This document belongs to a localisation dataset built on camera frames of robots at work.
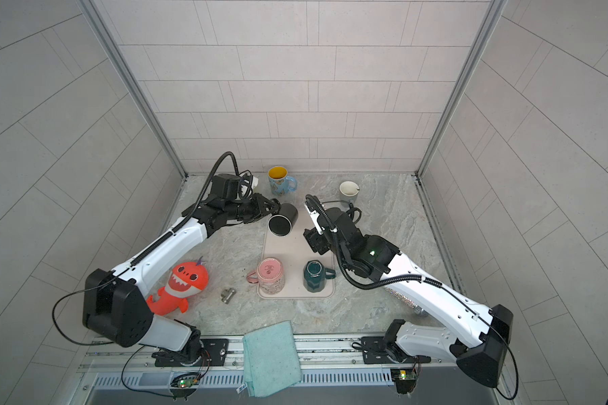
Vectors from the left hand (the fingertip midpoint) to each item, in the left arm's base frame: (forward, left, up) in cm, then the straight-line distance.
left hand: (282, 203), depth 77 cm
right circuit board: (-43, -35, -22) cm, 60 cm away
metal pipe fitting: (-21, +18, -21) cm, 35 cm away
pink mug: (-18, +3, -12) cm, 22 cm away
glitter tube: (-25, -42, -20) cm, 53 cm away
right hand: (-9, -10, +2) cm, 13 cm away
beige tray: (-5, -2, -24) cm, 25 cm away
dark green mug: (-18, -10, -13) cm, 24 cm away
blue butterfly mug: (+22, +5, -14) cm, 26 cm away
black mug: (-6, 0, -2) cm, 6 cm away
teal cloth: (-39, +2, -21) cm, 44 cm away
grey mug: (+18, -24, -15) cm, 33 cm away
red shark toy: (-19, +30, -14) cm, 38 cm away
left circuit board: (-44, +23, -18) cm, 53 cm away
